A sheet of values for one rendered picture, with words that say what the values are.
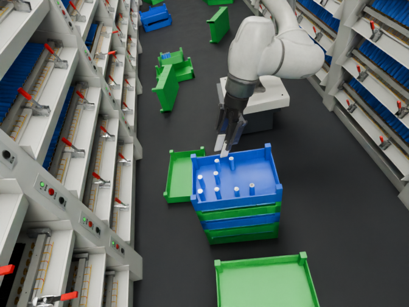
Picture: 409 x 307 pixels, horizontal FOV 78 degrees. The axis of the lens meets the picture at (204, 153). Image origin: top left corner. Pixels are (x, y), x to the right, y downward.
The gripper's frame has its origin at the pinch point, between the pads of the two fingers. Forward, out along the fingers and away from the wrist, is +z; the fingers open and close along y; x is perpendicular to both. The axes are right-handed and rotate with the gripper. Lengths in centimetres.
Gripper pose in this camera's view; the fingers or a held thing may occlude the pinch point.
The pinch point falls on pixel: (222, 145)
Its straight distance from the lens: 89.9
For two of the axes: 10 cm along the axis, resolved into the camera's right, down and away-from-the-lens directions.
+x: -8.3, 1.8, -5.2
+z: -1.9, 7.9, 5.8
